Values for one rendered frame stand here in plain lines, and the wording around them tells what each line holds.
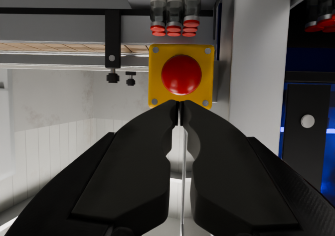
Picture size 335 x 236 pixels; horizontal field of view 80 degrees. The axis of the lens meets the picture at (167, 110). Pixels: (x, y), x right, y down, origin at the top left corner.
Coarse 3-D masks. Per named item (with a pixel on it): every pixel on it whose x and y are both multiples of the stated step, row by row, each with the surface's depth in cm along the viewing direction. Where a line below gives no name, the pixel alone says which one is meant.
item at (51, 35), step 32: (0, 0) 33; (32, 0) 33; (64, 0) 33; (96, 0) 33; (0, 32) 34; (32, 32) 33; (64, 32) 33; (96, 32) 33; (128, 32) 33; (0, 64) 37; (32, 64) 37; (64, 64) 36; (96, 64) 36; (128, 64) 36
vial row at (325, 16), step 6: (318, 0) 24; (324, 0) 23; (330, 0) 22; (318, 6) 24; (324, 6) 23; (330, 6) 22; (318, 12) 24; (324, 12) 23; (330, 12) 23; (318, 18) 24; (324, 18) 23; (330, 18) 22; (318, 24) 24; (324, 24) 24; (330, 24) 24
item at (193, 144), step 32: (192, 128) 9; (224, 128) 9; (224, 160) 7; (256, 160) 7; (192, 192) 7; (224, 192) 6; (256, 192) 6; (224, 224) 6; (256, 224) 5; (288, 224) 5
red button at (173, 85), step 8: (176, 56) 19; (184, 56) 19; (168, 64) 19; (176, 64) 19; (184, 64) 19; (192, 64) 19; (168, 72) 19; (176, 72) 19; (184, 72) 19; (192, 72) 19; (200, 72) 19; (168, 80) 19; (176, 80) 19; (184, 80) 19; (192, 80) 19; (200, 80) 20; (168, 88) 20; (176, 88) 19; (184, 88) 19; (192, 88) 19
